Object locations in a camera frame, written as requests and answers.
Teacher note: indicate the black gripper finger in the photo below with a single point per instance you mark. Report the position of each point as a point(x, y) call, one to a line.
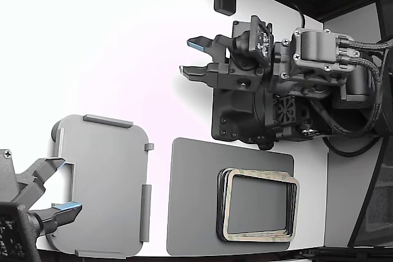
point(215, 71)

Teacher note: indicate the stack of rectangular frames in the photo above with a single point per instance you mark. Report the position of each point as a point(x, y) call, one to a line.
point(218, 200)

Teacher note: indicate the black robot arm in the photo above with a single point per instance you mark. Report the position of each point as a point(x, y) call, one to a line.
point(239, 114)

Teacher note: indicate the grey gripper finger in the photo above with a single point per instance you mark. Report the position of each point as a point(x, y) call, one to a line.
point(66, 214)
point(37, 176)

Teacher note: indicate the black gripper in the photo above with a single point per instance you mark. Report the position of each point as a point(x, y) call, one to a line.
point(316, 50)

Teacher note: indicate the black mesh panel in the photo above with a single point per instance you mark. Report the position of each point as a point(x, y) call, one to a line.
point(377, 206)

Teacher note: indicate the dark grey base mat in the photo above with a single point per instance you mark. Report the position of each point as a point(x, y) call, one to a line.
point(193, 182)

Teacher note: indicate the light grey frame holder plate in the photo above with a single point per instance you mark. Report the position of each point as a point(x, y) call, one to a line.
point(107, 167)

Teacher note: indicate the black camera module with board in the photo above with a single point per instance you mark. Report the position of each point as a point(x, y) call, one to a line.
point(12, 234)

